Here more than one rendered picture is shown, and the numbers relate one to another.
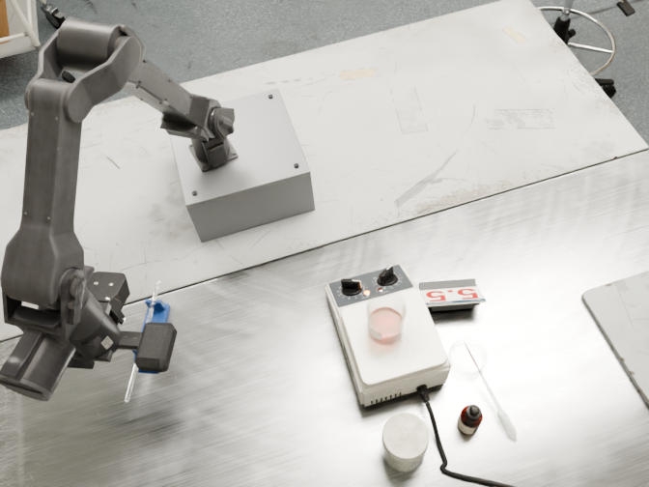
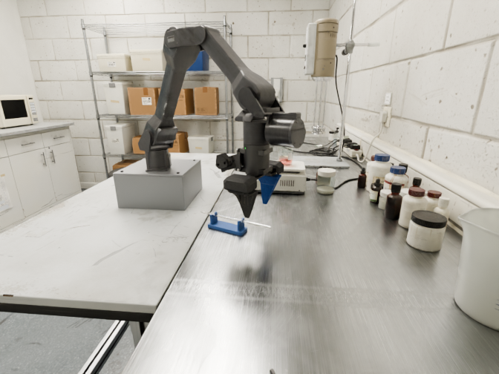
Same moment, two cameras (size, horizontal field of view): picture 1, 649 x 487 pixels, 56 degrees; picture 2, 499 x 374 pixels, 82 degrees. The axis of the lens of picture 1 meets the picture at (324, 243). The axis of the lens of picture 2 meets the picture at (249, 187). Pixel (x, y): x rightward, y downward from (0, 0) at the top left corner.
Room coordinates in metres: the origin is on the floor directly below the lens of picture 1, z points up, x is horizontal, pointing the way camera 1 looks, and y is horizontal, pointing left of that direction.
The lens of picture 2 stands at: (0.18, 0.89, 1.23)
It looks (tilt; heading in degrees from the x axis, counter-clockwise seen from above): 18 degrees down; 287
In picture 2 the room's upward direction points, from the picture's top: straight up
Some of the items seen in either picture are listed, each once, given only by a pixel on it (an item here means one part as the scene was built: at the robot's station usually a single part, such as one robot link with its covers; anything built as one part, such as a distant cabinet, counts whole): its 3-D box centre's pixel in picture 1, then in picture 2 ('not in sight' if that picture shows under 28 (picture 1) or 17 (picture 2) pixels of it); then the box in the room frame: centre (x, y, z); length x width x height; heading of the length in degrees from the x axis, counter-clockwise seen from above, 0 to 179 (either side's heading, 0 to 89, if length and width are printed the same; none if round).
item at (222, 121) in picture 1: (202, 115); (157, 139); (0.68, 0.16, 1.10); 0.09 x 0.07 x 0.06; 68
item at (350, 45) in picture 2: not in sight; (347, 48); (0.17, -0.58, 1.41); 0.25 x 0.11 x 0.05; 12
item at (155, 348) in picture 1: (93, 333); (256, 162); (0.34, 0.30, 1.08); 0.19 x 0.06 x 0.08; 79
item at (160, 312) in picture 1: (150, 329); (226, 222); (0.42, 0.28, 0.92); 0.10 x 0.03 x 0.04; 169
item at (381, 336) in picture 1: (385, 317); (284, 154); (0.35, -0.07, 1.02); 0.06 x 0.05 x 0.08; 168
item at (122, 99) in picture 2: not in sight; (167, 118); (2.01, -1.98, 0.95); 1.43 x 0.41 x 1.90; 12
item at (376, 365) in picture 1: (392, 335); (286, 165); (0.34, -0.08, 0.98); 0.12 x 0.12 x 0.01; 10
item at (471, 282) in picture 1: (451, 292); not in sight; (0.42, -0.19, 0.92); 0.09 x 0.06 x 0.04; 87
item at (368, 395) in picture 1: (385, 331); (279, 177); (0.36, -0.07, 0.94); 0.22 x 0.13 x 0.08; 10
